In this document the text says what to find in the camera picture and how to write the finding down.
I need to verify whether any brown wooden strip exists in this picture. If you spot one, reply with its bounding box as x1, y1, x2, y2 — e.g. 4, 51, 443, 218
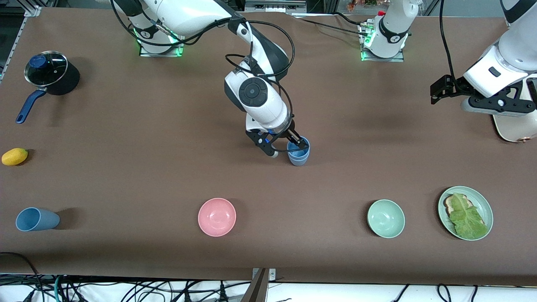
240, 268, 269, 302

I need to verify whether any mint green plate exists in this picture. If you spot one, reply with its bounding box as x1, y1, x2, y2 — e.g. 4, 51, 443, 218
438, 186, 494, 241

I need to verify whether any mint green bowl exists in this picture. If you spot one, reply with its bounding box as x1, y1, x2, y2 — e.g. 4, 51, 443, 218
367, 199, 406, 239

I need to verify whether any black floor cable loop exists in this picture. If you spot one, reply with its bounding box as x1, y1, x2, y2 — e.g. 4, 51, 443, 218
0, 252, 44, 302

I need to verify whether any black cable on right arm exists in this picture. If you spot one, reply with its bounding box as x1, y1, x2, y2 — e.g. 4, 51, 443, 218
110, 0, 296, 154

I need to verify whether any aluminium frame rail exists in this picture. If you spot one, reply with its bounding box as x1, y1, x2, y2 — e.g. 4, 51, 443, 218
0, 6, 42, 82

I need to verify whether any green lettuce leaf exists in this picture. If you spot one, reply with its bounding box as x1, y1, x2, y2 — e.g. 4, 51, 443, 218
450, 193, 489, 240

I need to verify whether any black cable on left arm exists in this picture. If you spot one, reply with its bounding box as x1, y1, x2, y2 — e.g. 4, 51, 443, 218
439, 0, 458, 80

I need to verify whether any silver equipment box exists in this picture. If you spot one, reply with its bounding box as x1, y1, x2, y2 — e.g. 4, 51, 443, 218
245, 0, 308, 13

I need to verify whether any white pan at right edge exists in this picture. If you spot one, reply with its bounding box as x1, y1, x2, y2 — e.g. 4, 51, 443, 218
492, 78, 537, 143

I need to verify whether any toasted bread slice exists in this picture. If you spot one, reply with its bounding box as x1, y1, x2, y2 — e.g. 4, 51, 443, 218
445, 195, 462, 216

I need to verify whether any black pot with blue handle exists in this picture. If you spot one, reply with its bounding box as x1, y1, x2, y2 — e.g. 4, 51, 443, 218
16, 51, 81, 125

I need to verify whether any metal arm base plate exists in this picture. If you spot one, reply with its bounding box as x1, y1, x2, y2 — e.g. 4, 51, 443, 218
361, 23, 405, 62
138, 25, 185, 57

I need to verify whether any glass lid with blue knob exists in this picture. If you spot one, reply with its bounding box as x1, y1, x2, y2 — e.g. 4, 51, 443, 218
24, 51, 68, 87

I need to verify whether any blue plastic cup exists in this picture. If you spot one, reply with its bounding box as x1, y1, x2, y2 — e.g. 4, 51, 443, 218
16, 207, 60, 232
287, 137, 311, 161
288, 152, 310, 167

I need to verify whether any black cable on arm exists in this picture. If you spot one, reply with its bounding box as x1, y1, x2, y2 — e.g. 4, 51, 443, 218
110, 0, 296, 154
439, 0, 458, 80

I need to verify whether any black cable to arm base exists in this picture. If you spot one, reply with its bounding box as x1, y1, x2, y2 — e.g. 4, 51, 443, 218
294, 12, 370, 36

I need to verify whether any yellow lemon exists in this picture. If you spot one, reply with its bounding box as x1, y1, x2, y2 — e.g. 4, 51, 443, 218
1, 148, 29, 166

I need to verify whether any pink bowl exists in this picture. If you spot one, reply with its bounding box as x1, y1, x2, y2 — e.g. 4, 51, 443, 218
198, 198, 237, 237

